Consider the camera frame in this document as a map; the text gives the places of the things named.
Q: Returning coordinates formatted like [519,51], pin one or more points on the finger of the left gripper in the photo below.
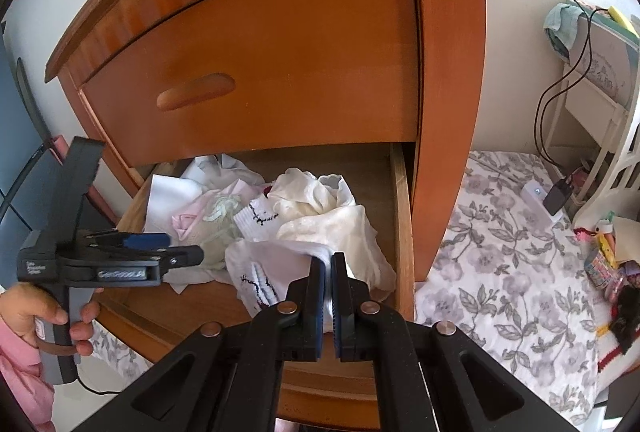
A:
[125,240]
[180,257]

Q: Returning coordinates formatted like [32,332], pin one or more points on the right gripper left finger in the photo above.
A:
[224,378]

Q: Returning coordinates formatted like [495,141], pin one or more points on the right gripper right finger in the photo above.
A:
[429,378]

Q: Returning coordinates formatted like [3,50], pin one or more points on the wooden drawer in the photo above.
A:
[322,391]
[228,75]

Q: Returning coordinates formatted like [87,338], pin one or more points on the white hello kitty sock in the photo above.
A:
[261,271]

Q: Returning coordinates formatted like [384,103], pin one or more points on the cream lace garment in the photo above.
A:
[323,210]

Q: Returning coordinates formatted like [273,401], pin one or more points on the left hand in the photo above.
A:
[23,304]

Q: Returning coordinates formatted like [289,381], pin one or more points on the pink garment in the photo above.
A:
[208,221]

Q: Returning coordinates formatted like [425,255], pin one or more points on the white folded garment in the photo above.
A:
[168,195]

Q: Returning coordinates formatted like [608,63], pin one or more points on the dark blue cabinet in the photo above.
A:
[28,172]

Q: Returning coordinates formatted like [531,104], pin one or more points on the wooden nightstand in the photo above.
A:
[450,38]

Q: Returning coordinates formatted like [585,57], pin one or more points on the colourful snack packets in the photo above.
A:
[611,262]

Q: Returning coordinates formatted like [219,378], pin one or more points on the white power strip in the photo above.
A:
[534,194]

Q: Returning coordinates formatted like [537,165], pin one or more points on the white lattice shelf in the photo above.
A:
[599,87]

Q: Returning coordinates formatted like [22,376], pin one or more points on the teal cloth on shelf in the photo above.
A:
[561,25]

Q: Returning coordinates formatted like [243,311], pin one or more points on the pink board by wall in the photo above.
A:
[80,161]

